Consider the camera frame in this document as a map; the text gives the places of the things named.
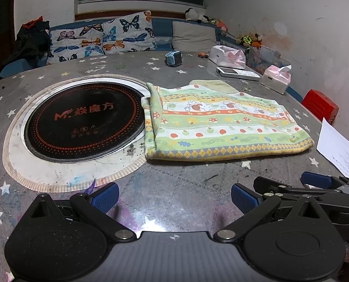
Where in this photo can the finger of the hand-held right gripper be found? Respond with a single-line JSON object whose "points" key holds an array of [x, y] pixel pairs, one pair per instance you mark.
{"points": [[280, 189], [315, 179]]}

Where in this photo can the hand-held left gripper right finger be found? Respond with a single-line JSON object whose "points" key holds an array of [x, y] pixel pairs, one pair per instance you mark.
{"points": [[245, 198]]}

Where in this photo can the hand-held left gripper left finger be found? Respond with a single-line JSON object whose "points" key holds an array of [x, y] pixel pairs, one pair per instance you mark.
{"points": [[105, 196]]}

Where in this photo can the pastel printed children's pants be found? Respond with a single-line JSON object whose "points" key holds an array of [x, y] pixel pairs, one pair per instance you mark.
{"points": [[221, 123]]}

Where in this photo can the dark clothes pile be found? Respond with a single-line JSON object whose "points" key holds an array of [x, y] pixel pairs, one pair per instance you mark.
{"points": [[28, 42]]}

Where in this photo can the white printed paper sheet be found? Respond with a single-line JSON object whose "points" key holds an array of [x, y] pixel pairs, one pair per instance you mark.
{"points": [[339, 149]]}

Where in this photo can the grey star-print table cover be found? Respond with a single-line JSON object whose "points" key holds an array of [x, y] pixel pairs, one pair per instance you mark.
{"points": [[174, 179]]}

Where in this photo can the red plastic stool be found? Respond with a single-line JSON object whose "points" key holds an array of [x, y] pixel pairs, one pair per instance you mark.
{"points": [[320, 104]]}

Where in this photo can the round black induction cooktop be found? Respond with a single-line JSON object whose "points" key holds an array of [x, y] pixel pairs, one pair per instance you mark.
{"points": [[83, 120]]}

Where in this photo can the pink white tissue pack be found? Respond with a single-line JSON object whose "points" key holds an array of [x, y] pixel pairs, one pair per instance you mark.
{"points": [[274, 79], [221, 57]]}

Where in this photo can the white remote control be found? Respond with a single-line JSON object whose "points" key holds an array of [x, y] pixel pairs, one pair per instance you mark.
{"points": [[236, 73]]}

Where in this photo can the clear plastic storage box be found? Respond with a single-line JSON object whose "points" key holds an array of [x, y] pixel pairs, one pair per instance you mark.
{"points": [[268, 57]]}

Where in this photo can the small orange toy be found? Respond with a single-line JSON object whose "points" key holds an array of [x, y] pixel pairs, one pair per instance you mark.
{"points": [[203, 54]]}

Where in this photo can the blue children's smartwatch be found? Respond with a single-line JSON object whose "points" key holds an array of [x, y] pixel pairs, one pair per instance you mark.
{"points": [[174, 59]]}

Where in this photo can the yellow green plush toy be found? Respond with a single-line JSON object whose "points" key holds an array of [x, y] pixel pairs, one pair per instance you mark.
{"points": [[245, 39]]}

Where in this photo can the butterfly print pillow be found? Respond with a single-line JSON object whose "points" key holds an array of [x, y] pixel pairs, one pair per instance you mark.
{"points": [[74, 42], [127, 32]]}

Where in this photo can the grey pillow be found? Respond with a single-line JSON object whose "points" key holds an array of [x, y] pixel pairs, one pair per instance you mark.
{"points": [[193, 36]]}

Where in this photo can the orange pink plush toy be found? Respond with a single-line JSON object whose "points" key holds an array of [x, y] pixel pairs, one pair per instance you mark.
{"points": [[221, 26]]}

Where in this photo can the blue sofa bench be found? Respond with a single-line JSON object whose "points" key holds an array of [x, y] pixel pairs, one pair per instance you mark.
{"points": [[162, 29]]}

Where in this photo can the brown wooden sofa backrest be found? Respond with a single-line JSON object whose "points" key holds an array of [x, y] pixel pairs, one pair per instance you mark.
{"points": [[103, 14]]}

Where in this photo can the white black plush dog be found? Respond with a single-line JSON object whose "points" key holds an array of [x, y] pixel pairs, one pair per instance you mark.
{"points": [[195, 14]]}

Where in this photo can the white round cooktop frame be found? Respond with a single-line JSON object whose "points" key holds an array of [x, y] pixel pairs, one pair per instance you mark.
{"points": [[56, 171]]}

